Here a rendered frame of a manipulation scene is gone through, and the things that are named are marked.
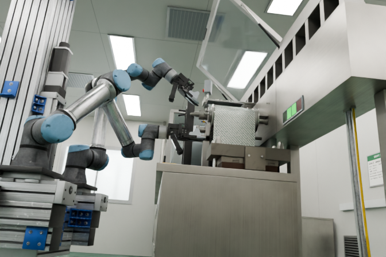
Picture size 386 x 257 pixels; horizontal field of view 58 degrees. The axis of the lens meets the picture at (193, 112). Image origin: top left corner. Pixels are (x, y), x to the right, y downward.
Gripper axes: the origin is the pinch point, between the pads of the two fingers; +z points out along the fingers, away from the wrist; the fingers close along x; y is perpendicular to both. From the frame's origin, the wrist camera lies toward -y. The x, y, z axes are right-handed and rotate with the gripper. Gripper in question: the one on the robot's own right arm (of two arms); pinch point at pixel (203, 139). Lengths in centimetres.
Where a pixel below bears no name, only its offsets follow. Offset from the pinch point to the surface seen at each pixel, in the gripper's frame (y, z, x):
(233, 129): 7.0, 16.8, -0.5
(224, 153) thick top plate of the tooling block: -11.0, 8.7, -20.2
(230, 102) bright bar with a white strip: 34, 21, 30
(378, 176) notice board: 34, 270, 254
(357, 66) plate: 9, 41, -84
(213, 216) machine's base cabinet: -41.0, 3.3, -26.3
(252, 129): 8.0, 27.6, -0.5
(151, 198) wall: 6, -32, 556
